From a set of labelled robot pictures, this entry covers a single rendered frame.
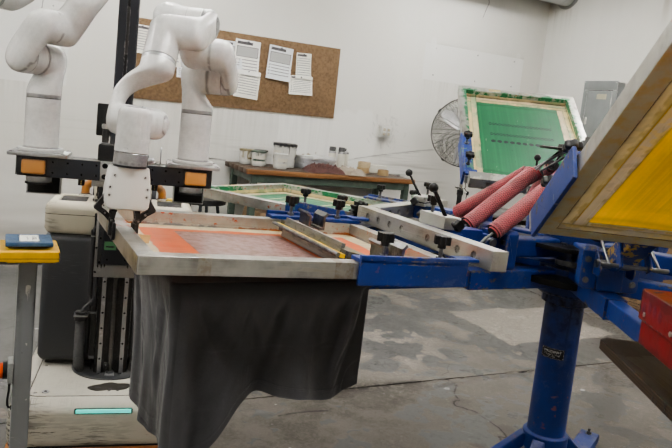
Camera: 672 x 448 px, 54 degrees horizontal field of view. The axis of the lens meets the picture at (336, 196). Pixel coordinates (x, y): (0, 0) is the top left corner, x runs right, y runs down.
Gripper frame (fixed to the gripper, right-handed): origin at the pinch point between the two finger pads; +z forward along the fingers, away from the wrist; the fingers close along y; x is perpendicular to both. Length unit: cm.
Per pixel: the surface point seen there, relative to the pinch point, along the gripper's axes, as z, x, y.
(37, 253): 7.2, -5.3, 17.2
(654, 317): -8, 91, -64
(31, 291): 17.4, -9.8, 17.4
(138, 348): 33.8, -14.5, -9.7
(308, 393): 32, 22, -42
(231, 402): 33.5, 21.4, -23.7
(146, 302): 17.9, -3.1, -7.9
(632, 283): 1, 34, -130
